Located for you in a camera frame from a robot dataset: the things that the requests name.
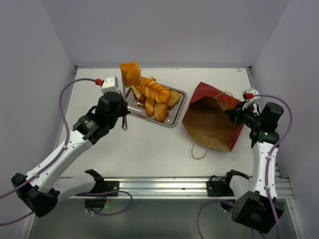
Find orange bread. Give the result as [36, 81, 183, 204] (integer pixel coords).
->
[120, 61, 142, 88]

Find brown seeded bread slice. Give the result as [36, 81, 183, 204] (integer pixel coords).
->
[167, 90, 181, 110]

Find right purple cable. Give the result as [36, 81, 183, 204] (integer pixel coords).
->
[197, 94, 294, 239]

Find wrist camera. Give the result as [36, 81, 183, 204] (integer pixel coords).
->
[101, 75, 120, 94]
[242, 88, 259, 110]

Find golden baguette roll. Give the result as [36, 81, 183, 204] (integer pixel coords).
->
[154, 102, 167, 122]

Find metal tongs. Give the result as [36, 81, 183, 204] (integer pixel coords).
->
[120, 71, 129, 132]

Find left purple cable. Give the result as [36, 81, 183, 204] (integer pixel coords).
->
[0, 78, 133, 225]

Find aluminium mounting rail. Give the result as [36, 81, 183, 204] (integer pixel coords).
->
[59, 176, 292, 200]

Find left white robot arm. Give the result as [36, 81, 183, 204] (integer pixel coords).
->
[11, 91, 129, 217]

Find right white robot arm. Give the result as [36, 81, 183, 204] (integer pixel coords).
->
[222, 102, 284, 234]

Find stainless steel tray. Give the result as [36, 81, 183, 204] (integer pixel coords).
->
[125, 85, 187, 127]

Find long glazed bread loaf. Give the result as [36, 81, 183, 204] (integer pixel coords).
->
[145, 97, 156, 117]

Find red paper bag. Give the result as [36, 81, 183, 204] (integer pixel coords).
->
[182, 82, 243, 152]

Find purple cable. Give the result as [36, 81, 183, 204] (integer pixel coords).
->
[0, 78, 133, 225]
[197, 94, 294, 239]

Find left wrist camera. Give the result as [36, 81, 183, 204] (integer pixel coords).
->
[101, 75, 120, 94]

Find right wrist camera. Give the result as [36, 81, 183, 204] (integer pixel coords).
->
[242, 88, 259, 110]

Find fake sandwich wedge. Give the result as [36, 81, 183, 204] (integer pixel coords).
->
[131, 86, 145, 101]

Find braided golden bread loaf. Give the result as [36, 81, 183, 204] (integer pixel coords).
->
[134, 77, 171, 104]

